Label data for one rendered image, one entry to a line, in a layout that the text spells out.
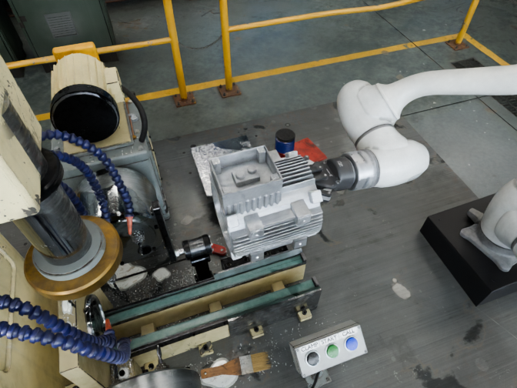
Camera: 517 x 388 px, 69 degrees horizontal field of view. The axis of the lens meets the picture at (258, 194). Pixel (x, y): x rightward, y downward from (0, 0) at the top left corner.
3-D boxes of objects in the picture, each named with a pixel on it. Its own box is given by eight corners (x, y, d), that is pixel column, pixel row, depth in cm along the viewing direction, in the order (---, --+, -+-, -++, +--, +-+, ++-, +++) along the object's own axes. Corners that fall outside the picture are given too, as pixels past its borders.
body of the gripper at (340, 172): (341, 148, 86) (305, 154, 83) (360, 173, 81) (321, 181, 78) (333, 171, 91) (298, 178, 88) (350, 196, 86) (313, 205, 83)
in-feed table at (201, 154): (210, 215, 146) (207, 196, 137) (194, 168, 162) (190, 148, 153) (268, 199, 151) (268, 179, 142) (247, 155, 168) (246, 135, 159)
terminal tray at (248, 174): (225, 219, 74) (222, 197, 69) (211, 182, 81) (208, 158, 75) (281, 203, 77) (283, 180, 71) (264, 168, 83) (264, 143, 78)
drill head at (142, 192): (94, 299, 112) (59, 255, 93) (85, 198, 137) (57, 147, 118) (177, 273, 118) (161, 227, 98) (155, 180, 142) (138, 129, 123)
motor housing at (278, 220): (236, 275, 84) (230, 225, 69) (213, 210, 95) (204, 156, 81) (318, 248, 88) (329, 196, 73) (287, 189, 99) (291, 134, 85)
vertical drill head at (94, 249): (54, 336, 78) (-132, 176, 41) (53, 263, 89) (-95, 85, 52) (142, 308, 82) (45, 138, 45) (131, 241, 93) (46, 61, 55)
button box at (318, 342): (295, 370, 91) (302, 379, 86) (288, 342, 91) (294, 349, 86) (358, 346, 95) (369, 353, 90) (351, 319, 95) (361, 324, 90)
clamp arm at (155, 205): (168, 263, 111) (149, 210, 91) (166, 255, 113) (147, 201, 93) (180, 260, 111) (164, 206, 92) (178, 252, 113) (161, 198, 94)
